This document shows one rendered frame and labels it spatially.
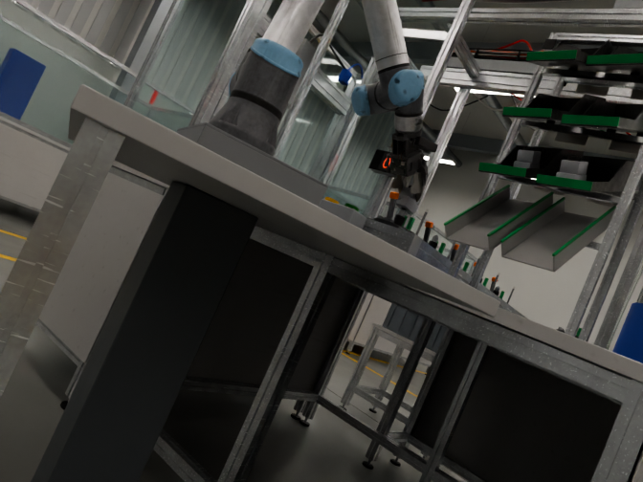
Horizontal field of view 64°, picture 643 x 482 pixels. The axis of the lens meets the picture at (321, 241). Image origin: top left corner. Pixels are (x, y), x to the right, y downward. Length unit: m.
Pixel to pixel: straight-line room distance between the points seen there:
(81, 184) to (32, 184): 5.56
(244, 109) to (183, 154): 0.46
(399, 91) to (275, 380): 0.75
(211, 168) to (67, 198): 0.16
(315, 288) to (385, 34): 0.62
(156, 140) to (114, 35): 9.03
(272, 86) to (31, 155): 5.19
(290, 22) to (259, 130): 0.33
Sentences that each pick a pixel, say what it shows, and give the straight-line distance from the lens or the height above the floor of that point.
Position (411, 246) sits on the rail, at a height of 0.93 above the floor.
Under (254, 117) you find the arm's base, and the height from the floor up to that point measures 1.01.
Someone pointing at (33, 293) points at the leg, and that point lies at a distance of 0.65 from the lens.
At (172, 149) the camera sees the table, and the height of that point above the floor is 0.84.
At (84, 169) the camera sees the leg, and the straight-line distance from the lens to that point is 0.64.
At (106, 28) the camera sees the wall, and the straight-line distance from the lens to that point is 9.63.
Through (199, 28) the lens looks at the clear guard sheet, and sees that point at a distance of 2.26.
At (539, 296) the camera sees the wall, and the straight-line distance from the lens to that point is 12.50.
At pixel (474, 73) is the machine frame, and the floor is 2.05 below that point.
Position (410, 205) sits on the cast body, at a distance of 1.50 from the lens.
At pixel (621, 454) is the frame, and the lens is 1.04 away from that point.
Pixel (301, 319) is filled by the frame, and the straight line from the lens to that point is 1.29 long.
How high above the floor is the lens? 0.78
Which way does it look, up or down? 3 degrees up
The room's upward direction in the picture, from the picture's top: 24 degrees clockwise
